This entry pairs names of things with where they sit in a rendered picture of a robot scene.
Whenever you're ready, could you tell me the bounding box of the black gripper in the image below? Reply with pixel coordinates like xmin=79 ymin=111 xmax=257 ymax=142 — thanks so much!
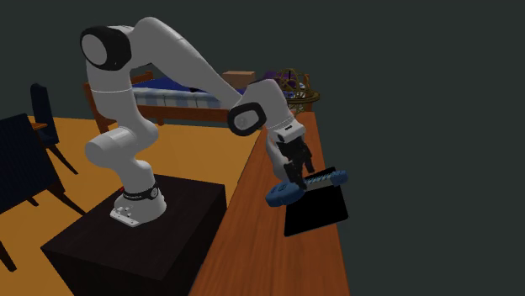
xmin=276 ymin=137 xmax=316 ymax=191

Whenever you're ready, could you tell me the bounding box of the blue dumbbell-shaped tool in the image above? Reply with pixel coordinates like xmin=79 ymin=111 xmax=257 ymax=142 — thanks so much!
xmin=265 ymin=169 xmax=349 ymax=209

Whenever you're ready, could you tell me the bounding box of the golden armillary globe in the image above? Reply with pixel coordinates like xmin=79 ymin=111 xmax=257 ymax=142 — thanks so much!
xmin=273 ymin=67 xmax=321 ymax=114

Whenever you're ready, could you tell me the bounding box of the brown wooden desk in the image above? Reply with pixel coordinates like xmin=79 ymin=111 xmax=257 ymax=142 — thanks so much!
xmin=188 ymin=110 xmax=352 ymax=296

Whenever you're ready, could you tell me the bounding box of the purple object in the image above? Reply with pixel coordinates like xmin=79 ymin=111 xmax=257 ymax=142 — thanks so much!
xmin=261 ymin=69 xmax=298 ymax=89

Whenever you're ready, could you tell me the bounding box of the brown cardboard box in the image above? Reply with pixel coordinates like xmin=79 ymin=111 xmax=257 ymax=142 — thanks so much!
xmin=221 ymin=70 xmax=257 ymax=89

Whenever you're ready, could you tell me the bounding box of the wooden bed with blue blanket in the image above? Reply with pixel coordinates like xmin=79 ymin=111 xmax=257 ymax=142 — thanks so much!
xmin=82 ymin=70 xmax=257 ymax=135

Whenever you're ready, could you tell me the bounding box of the dark robot stand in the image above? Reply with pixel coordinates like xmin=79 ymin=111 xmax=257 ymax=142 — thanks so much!
xmin=40 ymin=173 xmax=228 ymax=296

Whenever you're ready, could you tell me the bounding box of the dark blue chair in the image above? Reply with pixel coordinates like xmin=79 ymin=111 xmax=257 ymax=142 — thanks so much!
xmin=29 ymin=82 xmax=79 ymax=176
xmin=0 ymin=113 xmax=88 ymax=273

